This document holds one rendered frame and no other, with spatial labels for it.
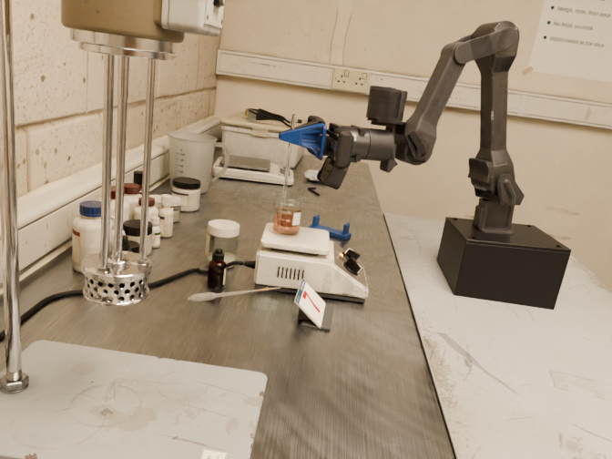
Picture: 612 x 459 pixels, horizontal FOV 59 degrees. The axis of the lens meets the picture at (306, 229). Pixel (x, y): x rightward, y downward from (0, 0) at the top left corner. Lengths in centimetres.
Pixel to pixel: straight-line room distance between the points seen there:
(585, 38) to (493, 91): 145
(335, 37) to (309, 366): 175
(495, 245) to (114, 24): 79
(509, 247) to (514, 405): 37
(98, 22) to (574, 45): 219
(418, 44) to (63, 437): 203
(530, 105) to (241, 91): 118
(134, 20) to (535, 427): 63
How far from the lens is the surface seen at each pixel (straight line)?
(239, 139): 202
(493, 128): 110
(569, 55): 250
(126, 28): 49
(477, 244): 106
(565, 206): 260
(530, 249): 109
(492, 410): 77
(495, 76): 110
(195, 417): 63
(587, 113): 250
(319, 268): 93
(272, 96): 235
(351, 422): 67
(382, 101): 98
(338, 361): 78
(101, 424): 63
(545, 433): 76
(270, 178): 172
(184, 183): 133
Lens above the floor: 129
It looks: 17 degrees down
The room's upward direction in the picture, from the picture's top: 8 degrees clockwise
